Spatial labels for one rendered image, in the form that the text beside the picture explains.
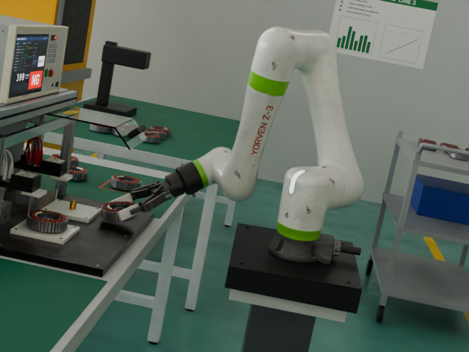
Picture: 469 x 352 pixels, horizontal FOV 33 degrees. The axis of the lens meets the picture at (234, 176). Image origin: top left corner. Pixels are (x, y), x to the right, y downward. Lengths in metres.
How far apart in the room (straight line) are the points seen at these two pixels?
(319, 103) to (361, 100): 5.12
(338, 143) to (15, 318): 1.06
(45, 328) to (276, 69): 0.97
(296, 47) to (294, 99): 5.20
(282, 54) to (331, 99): 0.22
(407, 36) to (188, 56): 2.03
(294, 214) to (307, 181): 0.10
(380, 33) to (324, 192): 5.31
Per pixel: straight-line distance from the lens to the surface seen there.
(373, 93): 7.44
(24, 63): 2.23
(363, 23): 7.41
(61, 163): 2.45
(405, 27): 7.44
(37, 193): 2.23
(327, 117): 2.31
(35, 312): 1.79
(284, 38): 2.22
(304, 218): 2.18
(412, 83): 7.47
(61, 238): 2.19
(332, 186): 2.20
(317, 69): 2.33
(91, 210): 2.50
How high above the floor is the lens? 1.45
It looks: 11 degrees down
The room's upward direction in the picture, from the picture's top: 11 degrees clockwise
